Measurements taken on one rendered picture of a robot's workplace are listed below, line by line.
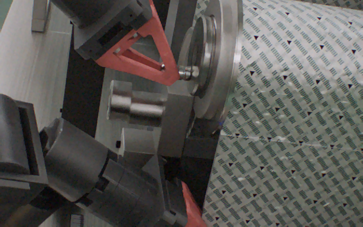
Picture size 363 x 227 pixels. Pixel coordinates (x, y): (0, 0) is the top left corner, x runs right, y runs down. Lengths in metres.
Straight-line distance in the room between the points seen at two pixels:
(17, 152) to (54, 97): 0.79
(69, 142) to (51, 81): 0.82
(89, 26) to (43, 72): 0.85
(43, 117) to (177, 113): 0.61
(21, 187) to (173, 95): 0.19
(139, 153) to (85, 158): 0.12
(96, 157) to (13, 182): 0.08
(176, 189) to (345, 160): 0.16
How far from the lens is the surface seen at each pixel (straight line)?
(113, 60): 0.60
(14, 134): 0.55
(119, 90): 0.67
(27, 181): 0.55
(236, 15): 0.58
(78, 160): 0.58
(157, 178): 0.63
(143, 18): 0.58
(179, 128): 0.68
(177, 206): 0.60
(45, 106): 1.29
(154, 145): 0.70
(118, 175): 0.59
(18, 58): 1.49
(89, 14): 0.59
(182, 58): 0.82
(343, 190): 0.66
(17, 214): 0.63
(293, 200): 0.65
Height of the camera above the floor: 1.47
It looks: 24 degrees down
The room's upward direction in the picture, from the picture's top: 12 degrees clockwise
